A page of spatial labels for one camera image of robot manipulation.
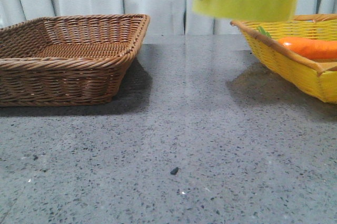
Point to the orange toy carrot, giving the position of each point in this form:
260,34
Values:
313,49

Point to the brown wicker basket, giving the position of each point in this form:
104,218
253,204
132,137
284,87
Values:
68,60

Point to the yellow woven basket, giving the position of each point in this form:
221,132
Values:
316,78

